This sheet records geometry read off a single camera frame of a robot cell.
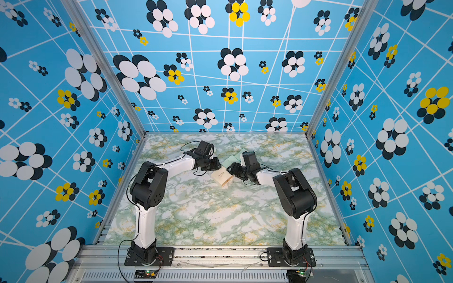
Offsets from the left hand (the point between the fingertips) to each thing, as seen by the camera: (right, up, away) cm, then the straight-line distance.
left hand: (222, 165), depth 100 cm
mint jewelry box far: (+9, +6, -5) cm, 12 cm away
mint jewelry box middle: (+5, +3, +2) cm, 6 cm away
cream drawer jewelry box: (0, -6, -3) cm, 7 cm away
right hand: (+6, -2, -2) cm, 7 cm away
